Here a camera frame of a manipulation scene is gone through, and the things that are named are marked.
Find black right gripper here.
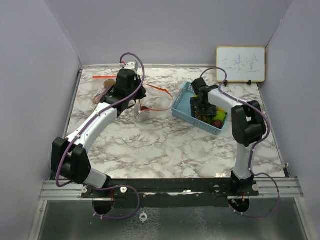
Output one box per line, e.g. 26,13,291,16
191,97,217,119

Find brown kiwi fruit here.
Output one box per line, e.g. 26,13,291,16
103,79,116,90

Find green wrinkled ball fruit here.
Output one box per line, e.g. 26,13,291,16
213,111,227,123

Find clear zip bag orange zipper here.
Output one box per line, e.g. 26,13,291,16
91,75,117,105

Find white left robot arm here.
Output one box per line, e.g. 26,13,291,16
51,66,146,198

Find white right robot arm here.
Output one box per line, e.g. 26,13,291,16
191,77,270,196

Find light blue perforated plastic basket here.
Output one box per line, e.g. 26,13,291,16
171,81,228,135

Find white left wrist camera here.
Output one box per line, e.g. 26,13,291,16
123,60,139,74

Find small whiteboard wooden frame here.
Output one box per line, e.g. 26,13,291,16
216,46,266,83

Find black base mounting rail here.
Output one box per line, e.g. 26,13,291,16
82,177,259,209

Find aluminium extrusion frame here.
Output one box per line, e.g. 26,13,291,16
39,177,304,201

